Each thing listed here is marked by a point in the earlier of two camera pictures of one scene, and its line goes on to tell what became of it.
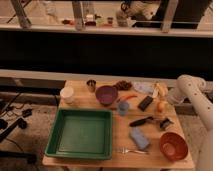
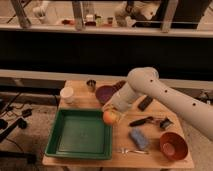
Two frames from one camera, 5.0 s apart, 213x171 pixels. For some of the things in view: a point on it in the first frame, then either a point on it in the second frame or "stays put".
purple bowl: (106, 94) stays put
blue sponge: (139, 137) stays put
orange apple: (161, 106) → (109, 117)
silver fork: (132, 151) stays put
